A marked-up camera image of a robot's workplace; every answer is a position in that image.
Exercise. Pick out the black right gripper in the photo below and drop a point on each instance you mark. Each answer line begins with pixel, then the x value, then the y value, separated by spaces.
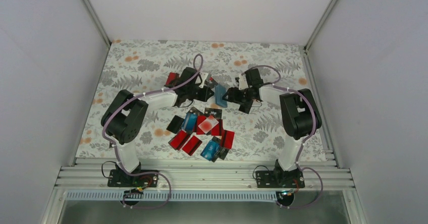
pixel 233 95

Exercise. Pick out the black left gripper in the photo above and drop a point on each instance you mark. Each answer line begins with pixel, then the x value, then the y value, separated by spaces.
pixel 205 96

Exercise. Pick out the blue leather card holder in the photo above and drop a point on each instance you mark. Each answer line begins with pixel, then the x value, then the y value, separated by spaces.
pixel 220 91

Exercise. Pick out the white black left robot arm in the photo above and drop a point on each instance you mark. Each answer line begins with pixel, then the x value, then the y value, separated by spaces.
pixel 124 117

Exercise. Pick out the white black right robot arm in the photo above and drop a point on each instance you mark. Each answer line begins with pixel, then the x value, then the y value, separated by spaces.
pixel 300 118

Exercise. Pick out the plain black card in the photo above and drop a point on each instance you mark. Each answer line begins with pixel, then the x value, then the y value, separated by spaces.
pixel 245 107

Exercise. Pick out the red white glossy card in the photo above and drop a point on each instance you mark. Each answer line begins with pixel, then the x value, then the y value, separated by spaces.
pixel 205 124

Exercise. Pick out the red card with black stripe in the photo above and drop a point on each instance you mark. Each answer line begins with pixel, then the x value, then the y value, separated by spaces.
pixel 171 78

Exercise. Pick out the red card front left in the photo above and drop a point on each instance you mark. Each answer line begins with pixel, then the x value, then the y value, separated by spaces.
pixel 178 141

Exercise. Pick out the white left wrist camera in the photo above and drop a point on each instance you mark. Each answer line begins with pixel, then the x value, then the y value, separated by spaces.
pixel 204 79

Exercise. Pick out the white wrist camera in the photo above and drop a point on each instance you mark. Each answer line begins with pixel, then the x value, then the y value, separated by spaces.
pixel 241 82
pixel 204 79

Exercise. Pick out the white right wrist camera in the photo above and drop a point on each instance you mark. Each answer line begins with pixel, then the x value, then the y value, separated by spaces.
pixel 241 82

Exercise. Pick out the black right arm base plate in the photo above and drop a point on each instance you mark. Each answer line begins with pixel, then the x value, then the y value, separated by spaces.
pixel 274 179

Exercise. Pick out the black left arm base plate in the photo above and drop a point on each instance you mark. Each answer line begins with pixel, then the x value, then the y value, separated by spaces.
pixel 118 178

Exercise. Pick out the aluminium frame rail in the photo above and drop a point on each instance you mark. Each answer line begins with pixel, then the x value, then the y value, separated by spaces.
pixel 203 175

